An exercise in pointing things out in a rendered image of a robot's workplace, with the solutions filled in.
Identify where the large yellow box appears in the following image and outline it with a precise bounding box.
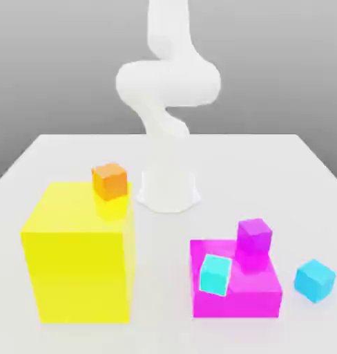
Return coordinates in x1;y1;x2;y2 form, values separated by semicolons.
20;181;136;324

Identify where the small turquoise cube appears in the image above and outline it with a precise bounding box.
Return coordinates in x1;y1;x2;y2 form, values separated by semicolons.
198;254;232;297

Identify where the small purple cube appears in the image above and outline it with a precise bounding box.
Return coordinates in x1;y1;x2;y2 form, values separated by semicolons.
236;218;273;258

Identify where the large magenta box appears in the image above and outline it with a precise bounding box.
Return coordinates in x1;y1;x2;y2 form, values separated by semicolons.
189;239;283;319

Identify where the small orange cube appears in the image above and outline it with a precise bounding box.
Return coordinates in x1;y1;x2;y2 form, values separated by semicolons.
91;162;128;202

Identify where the small sky blue cube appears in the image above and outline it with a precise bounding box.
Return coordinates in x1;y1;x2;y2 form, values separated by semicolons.
293;259;337;304

